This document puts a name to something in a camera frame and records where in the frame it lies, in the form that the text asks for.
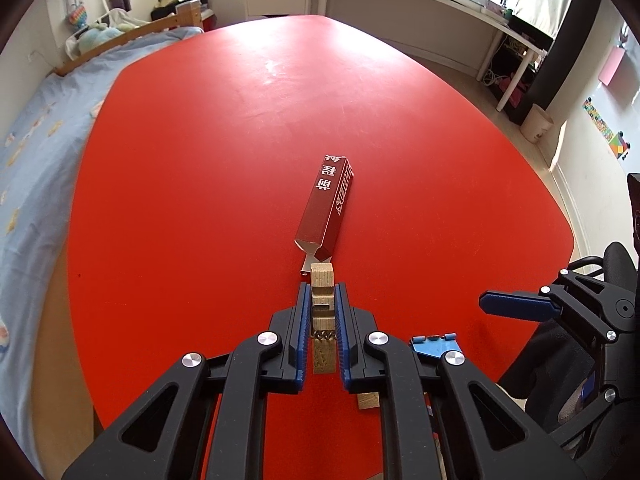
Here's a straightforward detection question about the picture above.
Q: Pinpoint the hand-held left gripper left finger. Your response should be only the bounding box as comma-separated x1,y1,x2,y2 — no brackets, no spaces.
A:
61,282,313,480

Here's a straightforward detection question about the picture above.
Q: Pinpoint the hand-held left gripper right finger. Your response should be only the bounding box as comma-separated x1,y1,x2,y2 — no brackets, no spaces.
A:
334,282,588,480

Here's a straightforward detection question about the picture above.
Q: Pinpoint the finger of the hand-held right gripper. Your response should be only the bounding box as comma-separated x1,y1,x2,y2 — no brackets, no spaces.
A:
479,270,638,343
550,344,627,456

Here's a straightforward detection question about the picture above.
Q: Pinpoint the notched wooden strip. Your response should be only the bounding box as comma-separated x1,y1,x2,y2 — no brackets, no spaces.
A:
310,262,337,375

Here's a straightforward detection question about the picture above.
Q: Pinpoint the blue plastic piece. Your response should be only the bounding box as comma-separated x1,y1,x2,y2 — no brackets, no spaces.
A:
410,332,463,361

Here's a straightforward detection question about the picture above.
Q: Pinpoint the red box with white characters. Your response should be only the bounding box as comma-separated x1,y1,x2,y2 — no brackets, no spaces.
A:
294,154,357,277

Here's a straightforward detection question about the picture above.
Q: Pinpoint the black office chair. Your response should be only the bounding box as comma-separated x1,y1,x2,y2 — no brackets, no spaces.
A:
500,241,640,461

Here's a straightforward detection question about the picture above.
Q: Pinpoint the beige waste bin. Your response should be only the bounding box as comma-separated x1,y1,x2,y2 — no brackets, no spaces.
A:
520,104,555,143

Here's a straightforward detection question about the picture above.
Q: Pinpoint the black tall panel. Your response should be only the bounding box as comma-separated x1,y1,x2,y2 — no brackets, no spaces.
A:
522,0,603,111

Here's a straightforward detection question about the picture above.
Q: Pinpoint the bed with blue sheet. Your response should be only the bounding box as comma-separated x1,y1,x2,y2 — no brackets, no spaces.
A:
0,25,206,401

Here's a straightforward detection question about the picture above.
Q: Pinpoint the blue green plush toy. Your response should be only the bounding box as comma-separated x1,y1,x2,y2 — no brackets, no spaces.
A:
77,22,141,56

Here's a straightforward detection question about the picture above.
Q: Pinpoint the colourful wall sticker strip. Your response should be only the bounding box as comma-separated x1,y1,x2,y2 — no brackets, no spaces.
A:
582,99,615,143

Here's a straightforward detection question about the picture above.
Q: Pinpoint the pink wall board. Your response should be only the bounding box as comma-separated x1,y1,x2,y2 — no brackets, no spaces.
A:
597,45,628,86

